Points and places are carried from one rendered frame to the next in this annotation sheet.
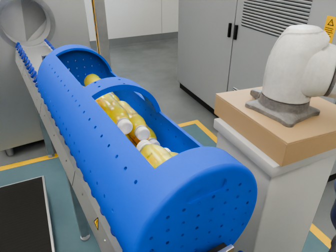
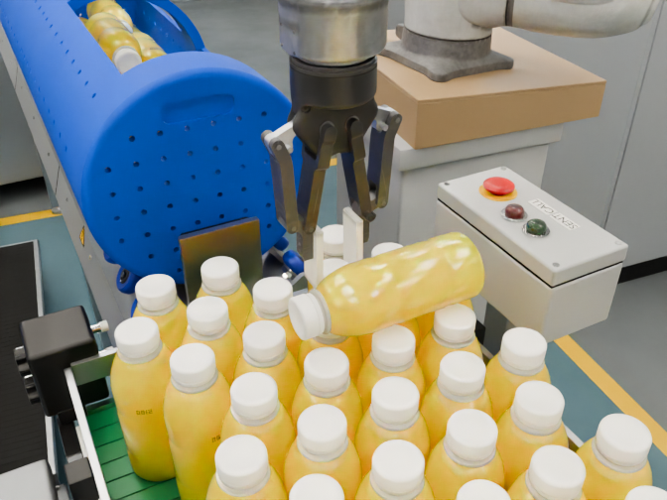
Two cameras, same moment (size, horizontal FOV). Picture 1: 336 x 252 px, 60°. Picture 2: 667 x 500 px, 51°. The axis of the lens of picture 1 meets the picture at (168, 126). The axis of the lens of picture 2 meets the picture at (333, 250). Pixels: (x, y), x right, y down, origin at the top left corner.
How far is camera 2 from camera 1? 44 cm
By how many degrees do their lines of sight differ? 4
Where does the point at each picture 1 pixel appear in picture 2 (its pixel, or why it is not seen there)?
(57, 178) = (68, 251)
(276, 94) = (419, 21)
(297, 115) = (460, 62)
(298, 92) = (455, 16)
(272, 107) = (415, 48)
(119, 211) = (71, 143)
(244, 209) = not seen: hidden behind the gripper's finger
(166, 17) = not seen: outside the picture
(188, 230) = (176, 178)
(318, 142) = (489, 109)
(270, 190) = (406, 201)
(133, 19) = not seen: outside the picture
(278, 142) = (408, 103)
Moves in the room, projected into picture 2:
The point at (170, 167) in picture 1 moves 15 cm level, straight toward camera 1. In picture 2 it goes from (142, 69) to (94, 125)
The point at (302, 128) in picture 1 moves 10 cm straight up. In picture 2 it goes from (463, 84) to (469, 23)
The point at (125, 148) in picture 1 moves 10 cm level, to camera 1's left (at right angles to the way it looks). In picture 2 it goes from (92, 60) to (12, 58)
